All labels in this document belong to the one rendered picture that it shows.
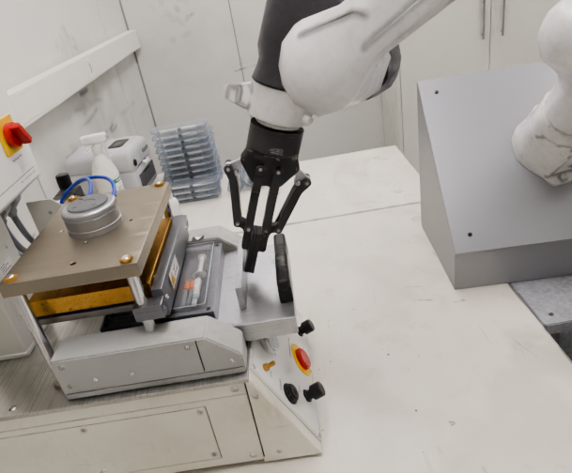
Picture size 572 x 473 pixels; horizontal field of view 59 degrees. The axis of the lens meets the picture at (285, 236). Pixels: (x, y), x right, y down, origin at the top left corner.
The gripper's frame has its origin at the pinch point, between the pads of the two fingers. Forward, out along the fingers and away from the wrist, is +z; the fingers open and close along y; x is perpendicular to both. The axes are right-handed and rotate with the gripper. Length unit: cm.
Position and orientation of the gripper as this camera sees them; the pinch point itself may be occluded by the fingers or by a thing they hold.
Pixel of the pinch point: (253, 249)
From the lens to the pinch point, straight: 78.5
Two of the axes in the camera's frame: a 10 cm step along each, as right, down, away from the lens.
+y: 9.8, 1.6, 1.2
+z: -2.0, 8.6, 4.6
